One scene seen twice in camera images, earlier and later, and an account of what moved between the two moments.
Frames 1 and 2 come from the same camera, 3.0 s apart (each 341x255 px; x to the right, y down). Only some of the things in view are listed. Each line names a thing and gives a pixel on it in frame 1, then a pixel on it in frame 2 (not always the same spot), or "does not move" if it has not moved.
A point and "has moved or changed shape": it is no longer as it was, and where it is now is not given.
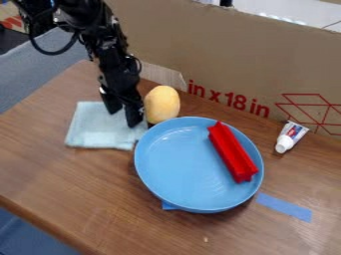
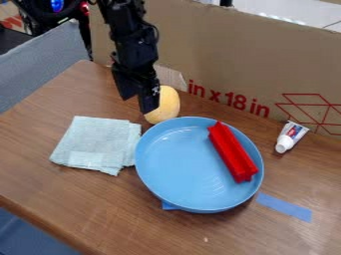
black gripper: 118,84 -> 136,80
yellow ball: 162,104 does not move
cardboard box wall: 265,63 does not move
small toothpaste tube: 290,134 does not move
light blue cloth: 95,127 has moved or changed shape
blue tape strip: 290,208 does not move
